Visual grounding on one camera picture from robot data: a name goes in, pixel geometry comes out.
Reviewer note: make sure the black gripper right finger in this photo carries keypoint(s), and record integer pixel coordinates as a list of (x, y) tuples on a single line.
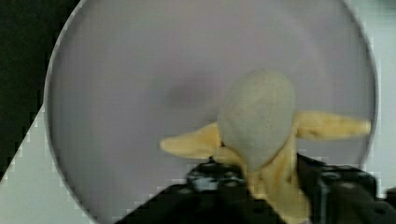
[(338, 194)]

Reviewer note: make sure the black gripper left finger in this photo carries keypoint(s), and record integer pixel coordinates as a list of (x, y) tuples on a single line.
[(224, 197)]

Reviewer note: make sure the plush peeled banana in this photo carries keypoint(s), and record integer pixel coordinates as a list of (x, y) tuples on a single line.
[(256, 129)]

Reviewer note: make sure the lavender round plate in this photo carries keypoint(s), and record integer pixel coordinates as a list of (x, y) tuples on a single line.
[(125, 74)]

